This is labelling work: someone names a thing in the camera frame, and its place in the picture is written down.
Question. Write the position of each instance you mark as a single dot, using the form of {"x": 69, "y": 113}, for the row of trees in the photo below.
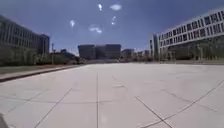
{"x": 20, "y": 57}

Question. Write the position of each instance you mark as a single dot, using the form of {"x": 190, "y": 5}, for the large grey building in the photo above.
{"x": 16, "y": 35}

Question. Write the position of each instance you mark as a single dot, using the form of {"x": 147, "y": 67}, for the small grey building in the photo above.
{"x": 127, "y": 54}

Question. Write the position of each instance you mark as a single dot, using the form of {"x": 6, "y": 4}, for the white building with window rows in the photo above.
{"x": 193, "y": 33}

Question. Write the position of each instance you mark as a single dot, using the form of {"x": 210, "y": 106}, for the low dark building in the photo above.
{"x": 63, "y": 53}

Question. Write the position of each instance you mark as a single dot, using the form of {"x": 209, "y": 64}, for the pale paved plaza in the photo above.
{"x": 113, "y": 96}

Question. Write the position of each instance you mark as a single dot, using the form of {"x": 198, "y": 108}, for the dark kerb strip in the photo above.
{"x": 23, "y": 75}

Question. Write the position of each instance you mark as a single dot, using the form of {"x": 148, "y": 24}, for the grass strip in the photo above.
{"x": 20, "y": 69}

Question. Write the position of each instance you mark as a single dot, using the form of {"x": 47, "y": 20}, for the dark glass building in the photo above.
{"x": 100, "y": 51}

